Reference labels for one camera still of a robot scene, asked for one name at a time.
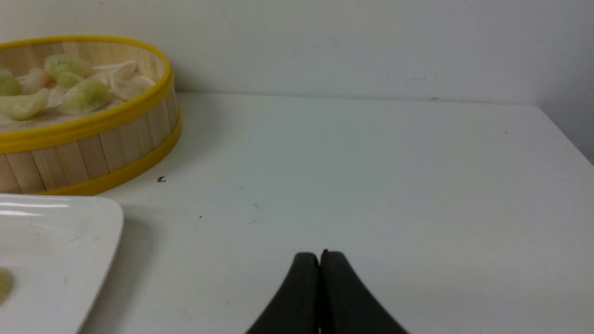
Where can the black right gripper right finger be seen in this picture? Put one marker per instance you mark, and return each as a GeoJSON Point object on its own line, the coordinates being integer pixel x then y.
{"type": "Point", "coordinates": [347, 305]}

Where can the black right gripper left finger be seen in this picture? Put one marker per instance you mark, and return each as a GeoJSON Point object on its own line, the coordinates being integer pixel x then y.
{"type": "Point", "coordinates": [292, 310]}

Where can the white square plate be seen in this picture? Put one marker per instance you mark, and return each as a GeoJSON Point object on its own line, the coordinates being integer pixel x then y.
{"type": "Point", "coordinates": [58, 251]}

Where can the green dumpling on plate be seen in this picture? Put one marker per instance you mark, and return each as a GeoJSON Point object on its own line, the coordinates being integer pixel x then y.
{"type": "Point", "coordinates": [6, 284]}

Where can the bamboo steamer basket yellow rim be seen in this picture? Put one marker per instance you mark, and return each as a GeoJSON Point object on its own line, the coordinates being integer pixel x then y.
{"type": "Point", "coordinates": [99, 152]}

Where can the green dumpling in steamer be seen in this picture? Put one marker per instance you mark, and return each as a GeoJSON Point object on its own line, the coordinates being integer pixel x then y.
{"type": "Point", "coordinates": [9, 86]}
{"type": "Point", "coordinates": [62, 63]}
{"type": "Point", "coordinates": [85, 97]}
{"type": "Point", "coordinates": [24, 107]}

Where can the pink dumpling in steamer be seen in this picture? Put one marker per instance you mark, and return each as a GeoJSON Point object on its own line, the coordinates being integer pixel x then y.
{"type": "Point", "coordinates": [34, 81]}

